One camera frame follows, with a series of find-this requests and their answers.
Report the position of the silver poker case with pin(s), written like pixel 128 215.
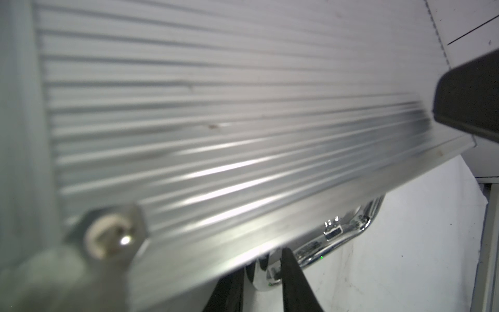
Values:
pixel 235 126

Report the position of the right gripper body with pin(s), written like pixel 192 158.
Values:
pixel 466 98

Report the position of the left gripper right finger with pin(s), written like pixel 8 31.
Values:
pixel 297 293

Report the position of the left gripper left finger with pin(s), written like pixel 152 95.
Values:
pixel 228 295

